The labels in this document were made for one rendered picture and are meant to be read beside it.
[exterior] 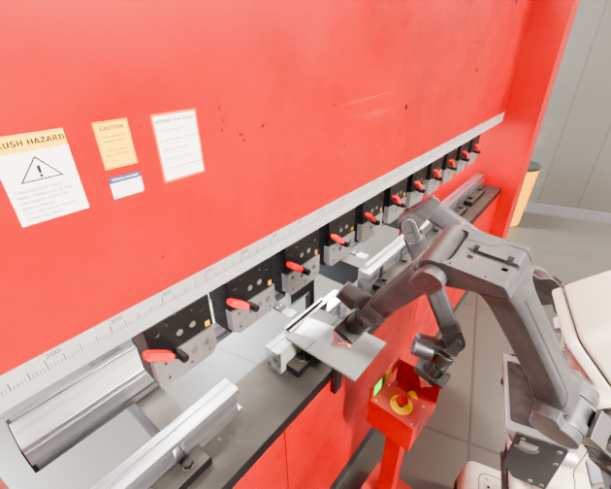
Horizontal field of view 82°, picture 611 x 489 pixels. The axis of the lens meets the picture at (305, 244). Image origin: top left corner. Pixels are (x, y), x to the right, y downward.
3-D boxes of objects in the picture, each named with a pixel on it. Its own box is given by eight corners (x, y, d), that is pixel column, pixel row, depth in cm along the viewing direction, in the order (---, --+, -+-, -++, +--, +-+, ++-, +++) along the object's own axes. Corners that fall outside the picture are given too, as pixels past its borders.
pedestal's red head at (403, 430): (407, 452, 113) (416, 417, 104) (366, 421, 123) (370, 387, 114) (434, 409, 126) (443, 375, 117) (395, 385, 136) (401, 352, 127)
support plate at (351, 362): (355, 381, 98) (355, 379, 97) (285, 339, 112) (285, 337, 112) (386, 344, 110) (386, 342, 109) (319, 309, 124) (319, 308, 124)
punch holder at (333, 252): (329, 268, 114) (330, 223, 106) (308, 259, 119) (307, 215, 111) (353, 250, 124) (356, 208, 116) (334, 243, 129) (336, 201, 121)
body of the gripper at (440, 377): (422, 357, 119) (431, 344, 114) (449, 377, 114) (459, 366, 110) (413, 369, 115) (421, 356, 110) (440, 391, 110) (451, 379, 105)
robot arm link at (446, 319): (416, 216, 93) (414, 209, 103) (396, 224, 95) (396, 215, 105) (469, 353, 100) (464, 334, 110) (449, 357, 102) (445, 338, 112)
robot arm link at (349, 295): (374, 325, 85) (394, 299, 88) (338, 294, 86) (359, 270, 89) (361, 331, 96) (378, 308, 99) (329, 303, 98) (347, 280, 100)
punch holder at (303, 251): (288, 298, 101) (285, 248, 93) (267, 287, 106) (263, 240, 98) (319, 275, 111) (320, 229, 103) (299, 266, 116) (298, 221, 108)
